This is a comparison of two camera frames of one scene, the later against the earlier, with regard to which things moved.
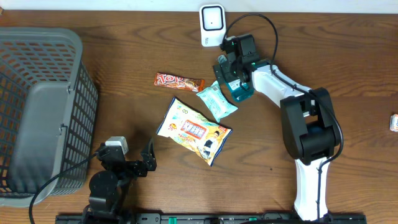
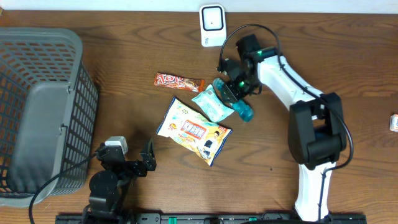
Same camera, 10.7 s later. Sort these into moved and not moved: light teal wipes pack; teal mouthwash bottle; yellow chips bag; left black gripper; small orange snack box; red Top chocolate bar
Moved: teal mouthwash bottle; light teal wipes pack
Not moved: red Top chocolate bar; left black gripper; small orange snack box; yellow chips bag
